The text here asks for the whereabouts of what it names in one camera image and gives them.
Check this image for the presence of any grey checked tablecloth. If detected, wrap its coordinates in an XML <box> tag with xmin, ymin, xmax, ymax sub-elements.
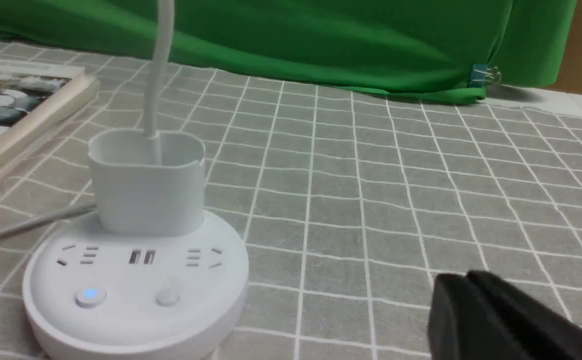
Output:
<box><xmin>0</xmin><ymin>37</ymin><xmax>582</xmax><ymax>360</ymax></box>

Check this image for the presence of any white desk lamp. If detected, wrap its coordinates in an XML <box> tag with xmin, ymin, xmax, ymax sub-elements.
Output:
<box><xmin>22</xmin><ymin>0</ymin><xmax>249</xmax><ymax>360</ymax></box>

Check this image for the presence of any blue binder clip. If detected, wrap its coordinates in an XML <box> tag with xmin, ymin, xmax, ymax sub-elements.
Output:
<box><xmin>468</xmin><ymin>64</ymin><xmax>502</xmax><ymax>88</ymax></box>

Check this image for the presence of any green backdrop cloth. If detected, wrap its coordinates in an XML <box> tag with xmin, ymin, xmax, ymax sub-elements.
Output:
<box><xmin>0</xmin><ymin>0</ymin><xmax>577</xmax><ymax>105</ymax></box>

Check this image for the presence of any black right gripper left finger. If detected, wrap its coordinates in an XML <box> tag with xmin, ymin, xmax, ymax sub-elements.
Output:
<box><xmin>428</xmin><ymin>274</ymin><xmax>533</xmax><ymax>360</ymax></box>

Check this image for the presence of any white paperback book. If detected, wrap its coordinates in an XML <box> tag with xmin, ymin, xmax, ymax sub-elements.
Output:
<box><xmin>0</xmin><ymin>58</ymin><xmax>99</xmax><ymax>170</ymax></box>

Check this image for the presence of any grey power cable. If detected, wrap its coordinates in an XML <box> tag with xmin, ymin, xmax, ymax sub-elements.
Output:
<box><xmin>0</xmin><ymin>204</ymin><xmax>96</xmax><ymax>249</ymax></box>

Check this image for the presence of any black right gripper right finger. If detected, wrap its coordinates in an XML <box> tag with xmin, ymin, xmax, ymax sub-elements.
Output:
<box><xmin>466</xmin><ymin>270</ymin><xmax>582</xmax><ymax>360</ymax></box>

